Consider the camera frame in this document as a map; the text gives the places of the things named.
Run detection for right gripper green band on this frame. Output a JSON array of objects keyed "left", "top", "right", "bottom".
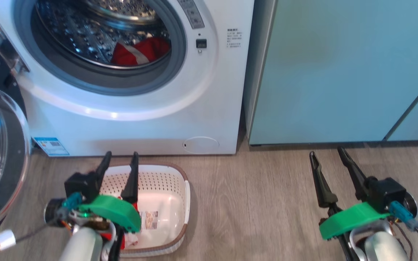
[{"left": 310, "top": 146, "right": 391, "bottom": 261}]

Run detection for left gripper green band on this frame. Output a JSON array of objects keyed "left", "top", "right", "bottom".
[{"left": 78, "top": 151, "right": 141, "bottom": 261}]

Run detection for white front-load washing machine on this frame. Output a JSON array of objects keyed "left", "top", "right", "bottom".
[{"left": 0, "top": 0, "right": 255, "bottom": 157}]

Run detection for stainless steel washing machine drum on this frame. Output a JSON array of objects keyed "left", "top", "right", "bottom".
[{"left": 31, "top": 0, "right": 171, "bottom": 70}]

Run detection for silver washer door hinge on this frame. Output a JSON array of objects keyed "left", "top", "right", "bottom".
[{"left": 0, "top": 20, "right": 30, "bottom": 75}]

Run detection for white perforated basket brown rim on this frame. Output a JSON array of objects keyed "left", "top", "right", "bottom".
[{"left": 97, "top": 162, "right": 191, "bottom": 258}]

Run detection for basket barcode label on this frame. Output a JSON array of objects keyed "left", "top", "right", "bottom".
[{"left": 139, "top": 211, "right": 159, "bottom": 230}]

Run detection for blue energy label sticker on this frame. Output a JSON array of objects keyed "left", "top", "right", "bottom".
[{"left": 32, "top": 137, "right": 70, "bottom": 157}]

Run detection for round white filter cover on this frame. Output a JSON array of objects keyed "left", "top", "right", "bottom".
[{"left": 183, "top": 136, "right": 220, "bottom": 153}]

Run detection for light blue cabinet right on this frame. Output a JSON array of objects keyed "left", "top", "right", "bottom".
[{"left": 249, "top": 0, "right": 418, "bottom": 145}]

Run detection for pale grey cabinet side panel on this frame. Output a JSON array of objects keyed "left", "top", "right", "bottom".
[{"left": 243, "top": 0, "right": 278, "bottom": 144}]

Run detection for small printed text label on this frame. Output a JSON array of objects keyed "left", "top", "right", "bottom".
[{"left": 226, "top": 28, "right": 242, "bottom": 49}]

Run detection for grey warning sticker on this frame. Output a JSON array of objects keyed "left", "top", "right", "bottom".
[{"left": 177, "top": 0, "right": 206, "bottom": 29}]

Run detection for left camera cable blue plug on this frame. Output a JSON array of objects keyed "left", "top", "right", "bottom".
[{"left": 0, "top": 192, "right": 84, "bottom": 260}]

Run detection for camera cable blue plug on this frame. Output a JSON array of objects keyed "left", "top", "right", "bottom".
[
  {"left": 0, "top": 192, "right": 84, "bottom": 260},
  {"left": 389, "top": 201, "right": 418, "bottom": 260}
]

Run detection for right camera cable blue plug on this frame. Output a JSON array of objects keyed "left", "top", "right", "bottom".
[{"left": 389, "top": 201, "right": 418, "bottom": 260}]

